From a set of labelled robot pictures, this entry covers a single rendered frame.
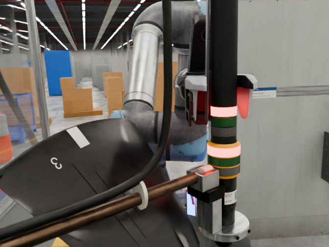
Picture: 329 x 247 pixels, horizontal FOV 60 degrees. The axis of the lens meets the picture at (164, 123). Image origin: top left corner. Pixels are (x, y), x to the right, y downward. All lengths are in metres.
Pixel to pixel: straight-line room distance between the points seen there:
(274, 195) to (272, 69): 1.04
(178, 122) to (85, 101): 8.91
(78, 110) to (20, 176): 9.18
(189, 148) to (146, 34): 0.36
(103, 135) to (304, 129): 2.21
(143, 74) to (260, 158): 1.85
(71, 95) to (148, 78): 8.79
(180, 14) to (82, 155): 0.59
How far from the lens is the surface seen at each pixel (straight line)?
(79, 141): 0.39
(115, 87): 7.79
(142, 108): 0.65
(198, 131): 0.62
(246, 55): 2.27
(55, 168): 0.37
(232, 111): 0.37
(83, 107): 9.51
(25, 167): 0.36
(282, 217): 2.73
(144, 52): 0.77
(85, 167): 0.38
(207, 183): 0.36
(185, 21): 0.87
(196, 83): 0.34
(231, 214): 0.42
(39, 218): 0.27
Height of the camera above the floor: 1.53
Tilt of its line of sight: 12 degrees down
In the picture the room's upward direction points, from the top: 2 degrees counter-clockwise
